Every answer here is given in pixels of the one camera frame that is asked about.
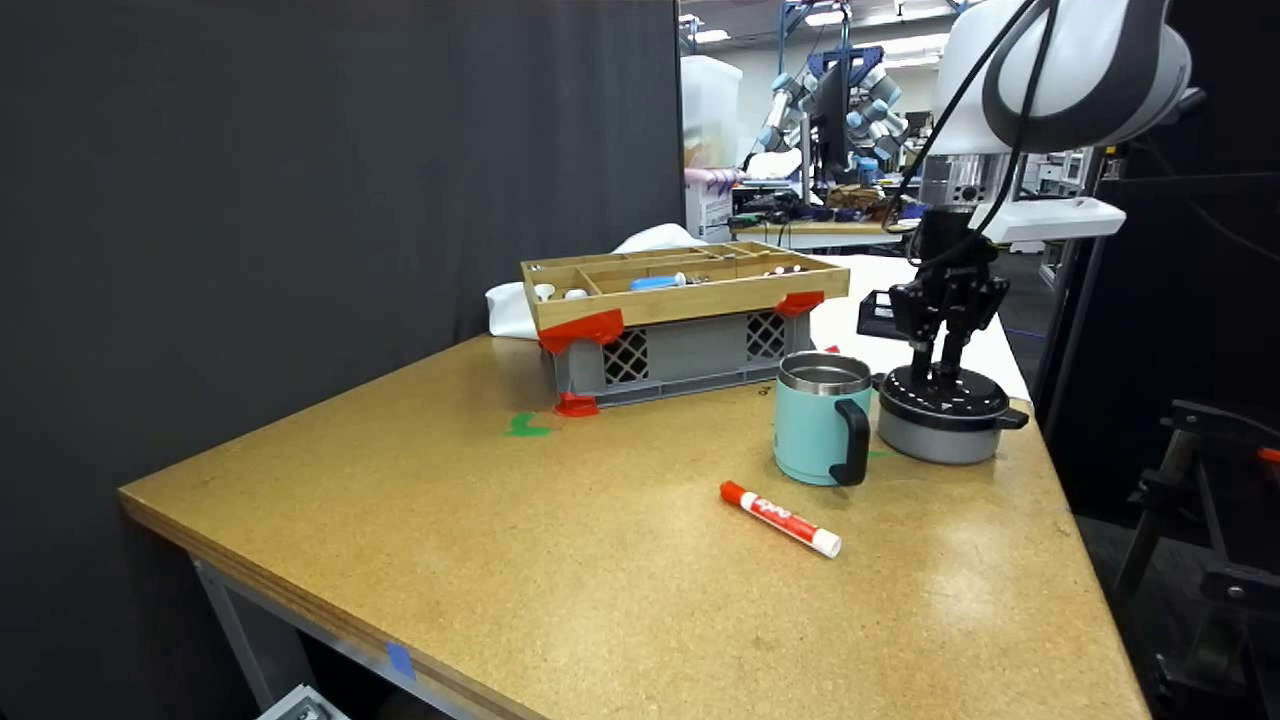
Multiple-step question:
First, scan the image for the red Expo marker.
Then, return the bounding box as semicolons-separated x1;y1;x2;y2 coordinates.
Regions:
716;476;847;558

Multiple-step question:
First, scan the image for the translucent plastic storage bin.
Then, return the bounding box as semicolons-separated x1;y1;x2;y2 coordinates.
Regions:
676;52;750;173

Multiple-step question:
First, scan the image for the grey plastic crate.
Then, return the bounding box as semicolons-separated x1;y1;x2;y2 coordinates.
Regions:
541;308;816;403

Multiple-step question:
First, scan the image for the wooden organizer tray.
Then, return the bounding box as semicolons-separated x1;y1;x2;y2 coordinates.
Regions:
515;241;858;335

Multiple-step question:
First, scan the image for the wooden background table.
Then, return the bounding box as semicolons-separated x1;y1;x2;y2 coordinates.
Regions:
727;211;931;257

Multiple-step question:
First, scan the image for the white box under table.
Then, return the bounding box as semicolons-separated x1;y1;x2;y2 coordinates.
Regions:
255;681;351;720

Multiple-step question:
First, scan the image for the black round pot lid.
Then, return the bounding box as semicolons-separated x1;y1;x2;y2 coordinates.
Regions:
875;365;1013;429

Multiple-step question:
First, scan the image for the black equipment stand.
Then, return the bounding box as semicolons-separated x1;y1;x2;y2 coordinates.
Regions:
1116;395;1280;720

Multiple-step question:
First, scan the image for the black curtain backdrop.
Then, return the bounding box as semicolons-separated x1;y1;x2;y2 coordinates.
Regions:
0;0;689;720

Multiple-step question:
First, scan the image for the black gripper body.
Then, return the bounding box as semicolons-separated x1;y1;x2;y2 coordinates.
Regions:
913;200;1010;332

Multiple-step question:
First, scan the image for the grey pot with black handles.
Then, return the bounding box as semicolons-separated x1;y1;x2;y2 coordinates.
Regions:
874;395;1034;466

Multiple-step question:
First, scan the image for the blue white background robot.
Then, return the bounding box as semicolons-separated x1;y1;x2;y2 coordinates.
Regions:
759;36;913;182

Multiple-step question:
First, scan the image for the white cloth sheet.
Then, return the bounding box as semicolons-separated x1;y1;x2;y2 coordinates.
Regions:
481;221;1037;403

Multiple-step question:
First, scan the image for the teal mug with black handle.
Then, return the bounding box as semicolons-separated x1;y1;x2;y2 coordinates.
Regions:
772;348;880;493

